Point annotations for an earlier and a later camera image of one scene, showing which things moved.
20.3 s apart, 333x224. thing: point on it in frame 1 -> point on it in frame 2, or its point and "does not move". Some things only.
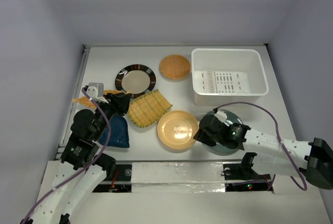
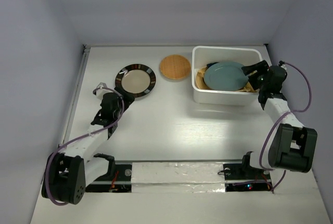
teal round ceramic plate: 219,149 -> 227,76
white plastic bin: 221,76 does not move
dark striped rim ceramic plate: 136,79 does not move
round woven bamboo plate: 175,66 does not move
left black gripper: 119,102 does not move
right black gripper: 200,135 -> 263,67
